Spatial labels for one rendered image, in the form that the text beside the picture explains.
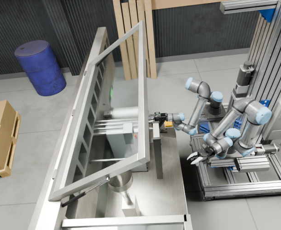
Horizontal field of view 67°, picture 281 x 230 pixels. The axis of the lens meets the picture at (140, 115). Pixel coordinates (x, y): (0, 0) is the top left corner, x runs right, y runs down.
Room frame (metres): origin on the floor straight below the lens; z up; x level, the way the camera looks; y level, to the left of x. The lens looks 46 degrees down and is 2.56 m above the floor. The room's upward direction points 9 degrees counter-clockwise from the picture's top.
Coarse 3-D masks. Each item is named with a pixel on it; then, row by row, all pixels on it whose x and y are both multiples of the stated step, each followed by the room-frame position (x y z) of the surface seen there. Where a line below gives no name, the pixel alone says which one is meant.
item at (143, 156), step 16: (128, 32) 1.47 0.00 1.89; (144, 32) 1.32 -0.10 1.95; (144, 48) 1.11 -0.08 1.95; (144, 64) 0.94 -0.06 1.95; (144, 80) 0.81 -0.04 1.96; (80, 96) 1.11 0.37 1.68; (144, 96) 0.69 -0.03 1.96; (144, 112) 0.60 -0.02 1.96; (144, 128) 0.51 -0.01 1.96; (64, 144) 0.74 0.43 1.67; (144, 144) 0.44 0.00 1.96; (64, 160) 0.63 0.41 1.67; (128, 160) 0.41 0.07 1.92; (144, 160) 0.39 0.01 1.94; (96, 176) 0.42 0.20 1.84; (112, 176) 0.40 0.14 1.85; (64, 192) 0.43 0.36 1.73
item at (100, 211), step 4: (104, 180) 0.85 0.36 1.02; (104, 184) 0.82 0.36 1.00; (100, 188) 0.75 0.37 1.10; (104, 188) 0.80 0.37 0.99; (100, 192) 0.72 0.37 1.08; (104, 192) 0.77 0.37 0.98; (100, 196) 0.70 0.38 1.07; (104, 196) 0.74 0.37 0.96; (100, 200) 0.67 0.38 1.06; (104, 200) 0.72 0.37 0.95; (100, 204) 0.65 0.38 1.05; (104, 204) 0.69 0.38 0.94; (96, 208) 0.59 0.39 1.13; (100, 208) 0.63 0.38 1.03; (104, 208) 0.67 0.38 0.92; (96, 212) 0.57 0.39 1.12; (100, 212) 0.60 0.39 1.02; (104, 212) 0.64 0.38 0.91; (96, 216) 0.55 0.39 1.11; (100, 216) 0.58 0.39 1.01
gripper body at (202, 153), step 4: (212, 148) 0.85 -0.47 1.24; (200, 152) 0.83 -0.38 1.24; (204, 152) 0.82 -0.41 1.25; (208, 152) 0.82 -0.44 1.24; (212, 152) 0.83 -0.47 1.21; (216, 152) 0.82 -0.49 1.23; (200, 156) 0.81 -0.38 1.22; (204, 156) 0.79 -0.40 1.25; (208, 156) 0.79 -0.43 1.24; (212, 156) 0.82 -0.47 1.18; (208, 160) 0.79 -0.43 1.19
